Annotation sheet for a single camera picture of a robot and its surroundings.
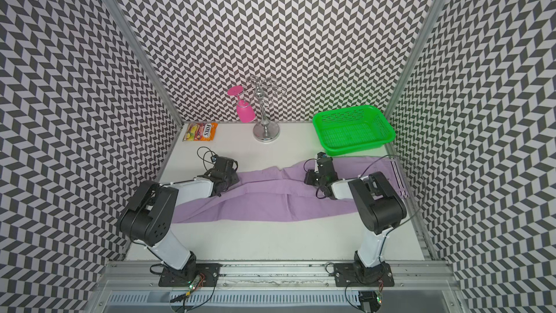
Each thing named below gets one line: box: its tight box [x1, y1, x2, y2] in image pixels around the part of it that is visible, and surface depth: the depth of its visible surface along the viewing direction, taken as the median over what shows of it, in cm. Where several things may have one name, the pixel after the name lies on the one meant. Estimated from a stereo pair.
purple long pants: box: [171, 155, 409, 224], surface depth 91 cm
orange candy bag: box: [182, 122, 219, 142], surface depth 114 cm
